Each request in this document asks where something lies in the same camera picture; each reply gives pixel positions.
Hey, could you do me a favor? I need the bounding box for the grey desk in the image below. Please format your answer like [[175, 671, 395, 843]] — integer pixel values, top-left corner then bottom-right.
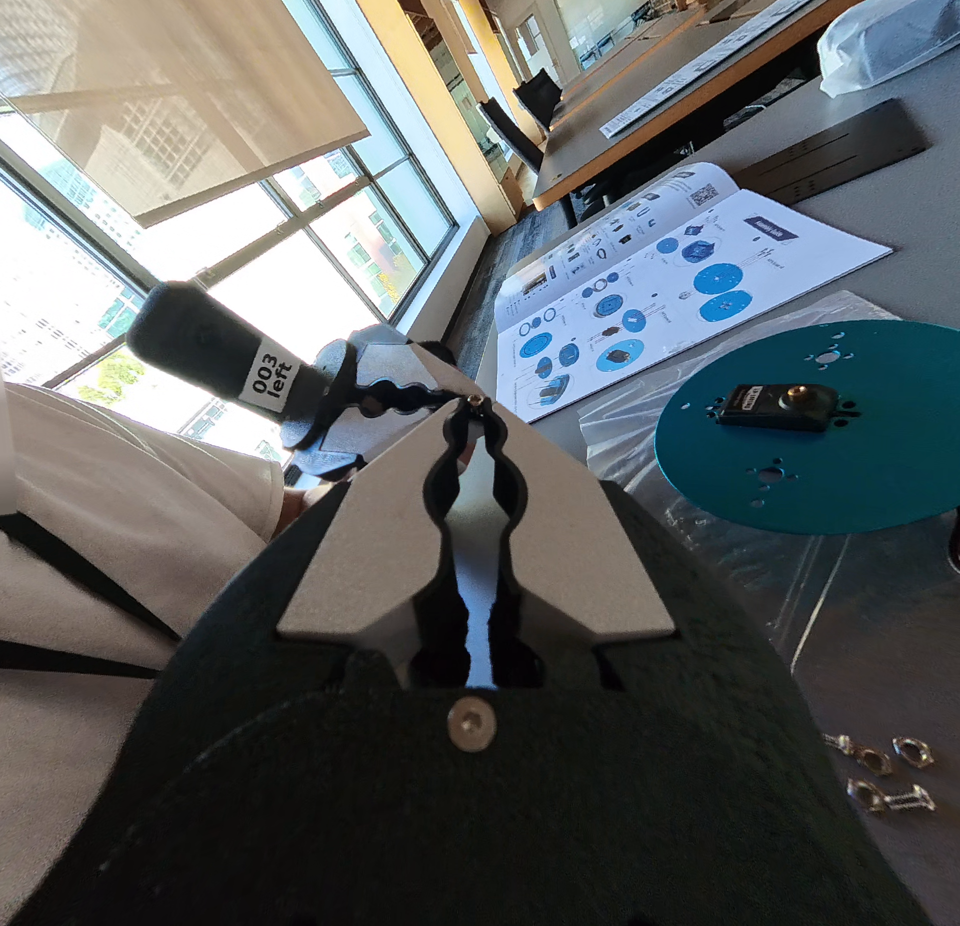
[[450, 94, 960, 926]]

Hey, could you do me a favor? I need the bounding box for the scatter of small screws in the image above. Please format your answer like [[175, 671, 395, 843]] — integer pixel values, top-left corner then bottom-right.
[[821, 731, 940, 816]]

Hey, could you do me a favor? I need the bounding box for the blue round metal plate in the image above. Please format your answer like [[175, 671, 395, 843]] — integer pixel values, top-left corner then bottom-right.
[[653, 318, 960, 538]]

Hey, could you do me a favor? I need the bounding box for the black servo motor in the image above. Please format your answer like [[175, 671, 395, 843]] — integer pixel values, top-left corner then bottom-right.
[[711, 382, 840, 434]]

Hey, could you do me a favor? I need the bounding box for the black office chair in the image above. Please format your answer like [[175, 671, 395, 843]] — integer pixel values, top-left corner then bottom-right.
[[475, 97, 546, 175], [511, 68, 564, 129]]

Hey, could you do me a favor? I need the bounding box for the large clear plastic bag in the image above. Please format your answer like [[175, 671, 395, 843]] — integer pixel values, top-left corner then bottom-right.
[[577, 289, 960, 717]]

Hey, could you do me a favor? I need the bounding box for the crumpled white plastic bag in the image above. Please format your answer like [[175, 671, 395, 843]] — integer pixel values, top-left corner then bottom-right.
[[815, 0, 960, 101]]

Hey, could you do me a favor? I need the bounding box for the person's white shirt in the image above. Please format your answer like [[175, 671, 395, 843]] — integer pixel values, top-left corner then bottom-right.
[[0, 382, 288, 926]]

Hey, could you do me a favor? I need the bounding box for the window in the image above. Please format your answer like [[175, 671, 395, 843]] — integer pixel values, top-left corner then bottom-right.
[[0, 0, 460, 464]]

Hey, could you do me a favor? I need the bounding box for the beige roller blind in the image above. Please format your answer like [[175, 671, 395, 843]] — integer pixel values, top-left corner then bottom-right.
[[0, 0, 371, 229]]

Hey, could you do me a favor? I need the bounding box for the background wooden table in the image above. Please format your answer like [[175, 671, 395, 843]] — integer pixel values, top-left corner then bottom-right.
[[531, 0, 914, 209]]

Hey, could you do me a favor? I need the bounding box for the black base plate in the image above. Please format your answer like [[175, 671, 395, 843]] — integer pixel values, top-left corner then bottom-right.
[[729, 99, 932, 206]]

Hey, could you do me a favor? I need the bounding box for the person's left hand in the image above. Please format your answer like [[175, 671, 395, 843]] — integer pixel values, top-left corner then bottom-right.
[[279, 482, 335, 533]]

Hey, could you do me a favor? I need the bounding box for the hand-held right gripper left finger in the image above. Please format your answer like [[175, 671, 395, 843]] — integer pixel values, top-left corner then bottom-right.
[[274, 401, 471, 690]]

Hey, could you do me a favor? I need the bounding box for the white instruction manual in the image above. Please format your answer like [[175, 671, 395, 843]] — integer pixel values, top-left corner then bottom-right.
[[492, 162, 895, 425]]

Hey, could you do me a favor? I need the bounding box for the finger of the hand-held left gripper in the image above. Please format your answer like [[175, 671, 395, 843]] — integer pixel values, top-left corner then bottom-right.
[[358, 343, 486, 411], [336, 407, 445, 482]]

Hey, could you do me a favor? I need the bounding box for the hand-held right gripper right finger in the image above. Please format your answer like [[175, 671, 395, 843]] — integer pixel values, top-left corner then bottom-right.
[[478, 401, 680, 690]]

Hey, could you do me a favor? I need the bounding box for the long white paper sheet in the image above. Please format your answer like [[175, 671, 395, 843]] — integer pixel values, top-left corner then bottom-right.
[[597, 0, 849, 140]]

